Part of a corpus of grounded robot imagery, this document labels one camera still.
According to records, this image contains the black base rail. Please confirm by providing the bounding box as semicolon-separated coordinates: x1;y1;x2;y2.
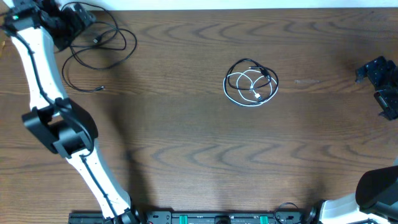
68;210;305;224

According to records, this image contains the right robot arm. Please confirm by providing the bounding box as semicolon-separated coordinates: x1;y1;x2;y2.
304;56;397;224

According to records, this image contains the short black usb cable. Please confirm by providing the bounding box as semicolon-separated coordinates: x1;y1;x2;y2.
224;58;279;101

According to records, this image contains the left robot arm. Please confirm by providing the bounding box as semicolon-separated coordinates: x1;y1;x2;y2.
1;1;147;223

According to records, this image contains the white usb cable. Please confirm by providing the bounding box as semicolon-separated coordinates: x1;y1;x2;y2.
222;68;279;108

